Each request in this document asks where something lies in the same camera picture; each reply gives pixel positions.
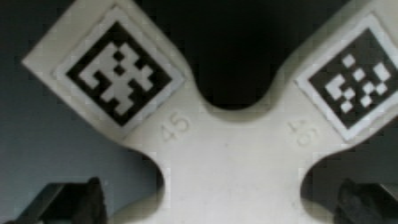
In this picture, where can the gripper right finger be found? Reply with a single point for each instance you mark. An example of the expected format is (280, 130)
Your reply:
(366, 203)

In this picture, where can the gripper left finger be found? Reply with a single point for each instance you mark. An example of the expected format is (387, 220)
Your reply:
(67, 204)

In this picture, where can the white cross table base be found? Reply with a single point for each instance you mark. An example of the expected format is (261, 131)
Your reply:
(232, 155)

